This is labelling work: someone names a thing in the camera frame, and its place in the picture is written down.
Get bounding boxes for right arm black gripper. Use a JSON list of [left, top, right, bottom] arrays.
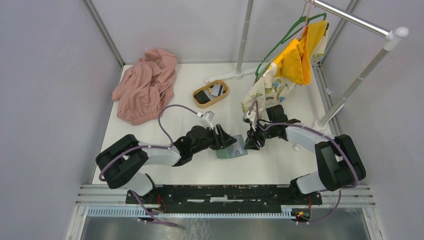
[[243, 121, 276, 151]]

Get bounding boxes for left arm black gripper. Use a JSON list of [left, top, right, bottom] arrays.
[[191, 124, 237, 155]]

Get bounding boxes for yellow oval card tray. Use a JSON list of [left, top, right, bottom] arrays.
[[192, 80, 229, 109]]

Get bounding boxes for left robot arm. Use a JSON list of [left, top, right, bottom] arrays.
[[95, 124, 237, 204]]

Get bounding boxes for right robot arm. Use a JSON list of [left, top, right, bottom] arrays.
[[216, 105, 366, 204]]

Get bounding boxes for black card in tray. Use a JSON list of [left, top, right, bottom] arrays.
[[193, 90, 213, 105]]

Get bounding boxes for white striped card in tray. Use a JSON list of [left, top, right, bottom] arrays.
[[208, 83, 225, 97]]

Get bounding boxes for cartoon print hanging garment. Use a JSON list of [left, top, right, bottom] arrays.
[[241, 21, 331, 122]]

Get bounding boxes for yellow hanging garment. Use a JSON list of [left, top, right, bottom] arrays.
[[272, 20, 330, 85]]

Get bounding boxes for pink crumpled cloth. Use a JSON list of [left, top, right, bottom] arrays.
[[111, 48, 178, 126]]

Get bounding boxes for green clothes hanger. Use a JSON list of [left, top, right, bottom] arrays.
[[254, 12, 327, 83]]

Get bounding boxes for pink clothes hanger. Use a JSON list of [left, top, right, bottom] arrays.
[[294, 0, 315, 39]]

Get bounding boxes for white clothes rack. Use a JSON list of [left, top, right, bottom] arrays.
[[204, 0, 410, 132]]

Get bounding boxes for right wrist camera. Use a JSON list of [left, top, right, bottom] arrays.
[[243, 110, 258, 131]]

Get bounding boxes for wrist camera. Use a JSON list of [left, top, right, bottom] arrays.
[[196, 111, 215, 129], [243, 110, 258, 131]]

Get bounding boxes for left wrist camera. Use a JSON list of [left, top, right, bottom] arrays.
[[196, 111, 215, 129]]

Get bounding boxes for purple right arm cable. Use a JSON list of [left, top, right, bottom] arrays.
[[246, 99, 360, 225]]

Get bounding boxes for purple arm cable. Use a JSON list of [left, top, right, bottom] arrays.
[[246, 99, 360, 225], [98, 104, 200, 228]]

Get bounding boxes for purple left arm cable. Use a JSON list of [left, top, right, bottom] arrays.
[[98, 104, 200, 228]]

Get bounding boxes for aluminium frame rails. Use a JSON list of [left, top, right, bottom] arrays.
[[65, 184, 383, 240]]

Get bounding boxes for white cable duct strip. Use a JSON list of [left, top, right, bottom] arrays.
[[86, 206, 294, 220]]

